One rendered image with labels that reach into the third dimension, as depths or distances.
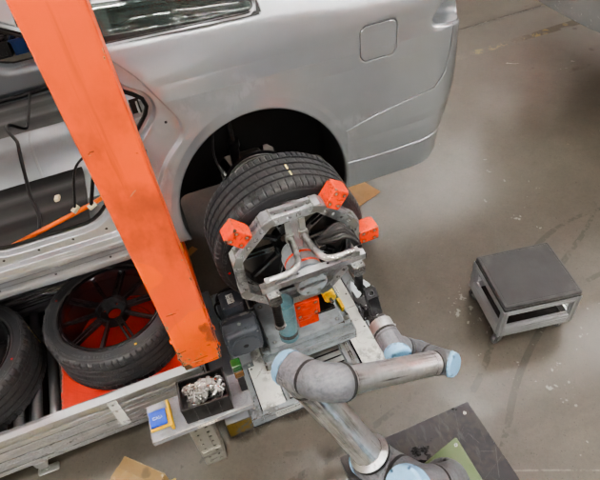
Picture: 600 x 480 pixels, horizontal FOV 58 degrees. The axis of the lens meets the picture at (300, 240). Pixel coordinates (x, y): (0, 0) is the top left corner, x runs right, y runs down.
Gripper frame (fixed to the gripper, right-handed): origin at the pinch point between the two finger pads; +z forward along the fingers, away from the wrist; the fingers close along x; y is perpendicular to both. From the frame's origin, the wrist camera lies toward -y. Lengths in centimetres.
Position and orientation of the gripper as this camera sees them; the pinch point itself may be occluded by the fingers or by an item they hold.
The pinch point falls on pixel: (356, 281)
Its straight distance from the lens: 216.1
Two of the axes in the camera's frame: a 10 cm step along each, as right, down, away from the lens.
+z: -3.5, -6.5, 6.7
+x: 9.3, -3.1, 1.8
